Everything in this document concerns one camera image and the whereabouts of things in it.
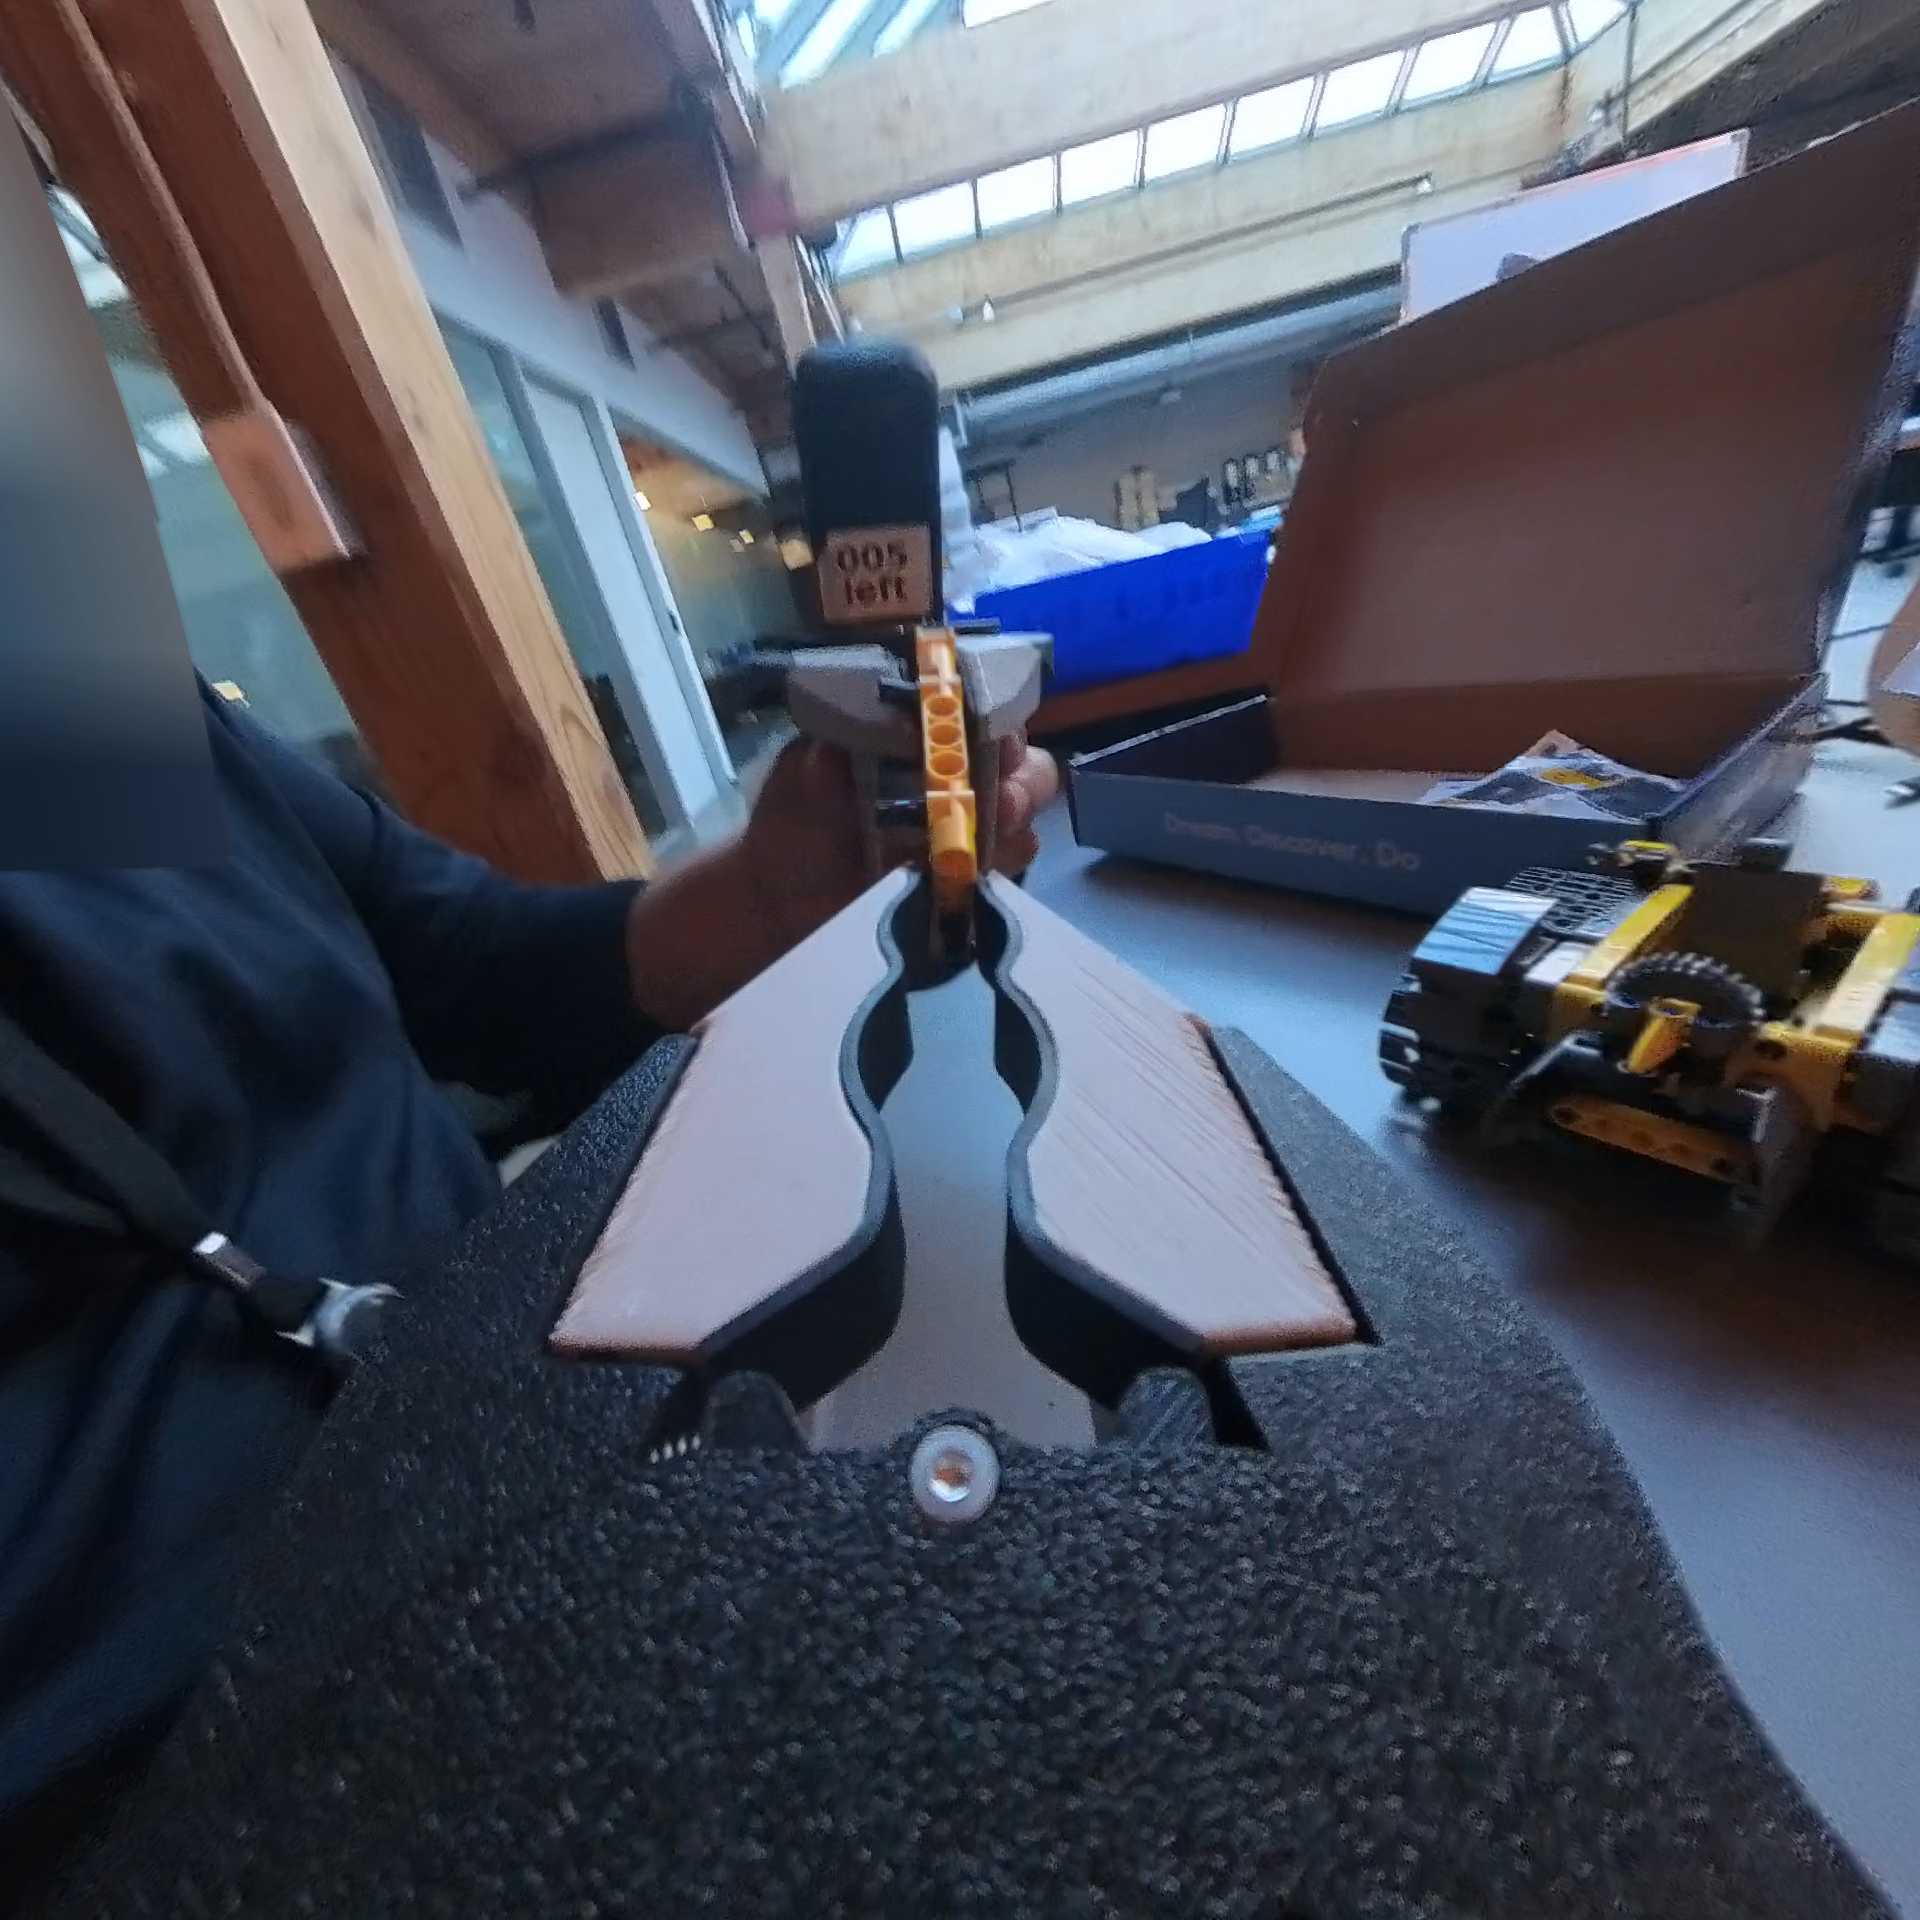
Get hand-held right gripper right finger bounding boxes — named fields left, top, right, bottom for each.
left=976, top=876, right=1363, bottom=1406

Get open cardboard box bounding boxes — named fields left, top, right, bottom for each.
left=1247, top=106, right=1920, bottom=785

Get wooden table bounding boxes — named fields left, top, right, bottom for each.
left=1021, top=645, right=1265, bottom=746

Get metal strap buckle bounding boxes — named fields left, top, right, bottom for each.
left=194, top=1231, right=397, bottom=1373

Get person's left forearm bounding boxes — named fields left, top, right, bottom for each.
left=271, top=720, right=751, bottom=1096

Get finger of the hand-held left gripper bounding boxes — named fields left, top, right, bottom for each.
left=968, top=631, right=1052, bottom=837
left=787, top=645, right=924, bottom=867

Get wooden post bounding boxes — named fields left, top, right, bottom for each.
left=0, top=0, right=659, bottom=891

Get grey desk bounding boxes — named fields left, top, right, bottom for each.
left=1021, top=720, right=1920, bottom=1892

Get navy box base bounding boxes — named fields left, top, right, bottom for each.
left=1068, top=684, right=1834, bottom=920

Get white plastic bag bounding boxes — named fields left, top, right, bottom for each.
left=954, top=511, right=1204, bottom=597

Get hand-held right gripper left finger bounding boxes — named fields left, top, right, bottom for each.
left=550, top=871, right=940, bottom=1406

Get person's dark blue jacket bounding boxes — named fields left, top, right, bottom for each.
left=0, top=676, right=751, bottom=1861

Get white whiteboard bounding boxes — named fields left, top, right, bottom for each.
left=1398, top=125, right=1760, bottom=318

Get yellow grey toy bulldozer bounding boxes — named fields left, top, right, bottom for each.
left=1382, top=841, right=1920, bottom=1251

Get blue plastic bin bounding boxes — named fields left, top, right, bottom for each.
left=960, top=531, right=1278, bottom=695

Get printed booklet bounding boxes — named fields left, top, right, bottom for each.
left=1426, top=728, right=1685, bottom=821

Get person's left hand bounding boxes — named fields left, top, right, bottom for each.
left=626, top=728, right=1064, bottom=1027

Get black shoulder strap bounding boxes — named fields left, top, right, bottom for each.
left=0, top=1022, right=332, bottom=1344

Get yellow toy beam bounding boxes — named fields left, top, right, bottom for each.
left=917, top=624, right=988, bottom=904

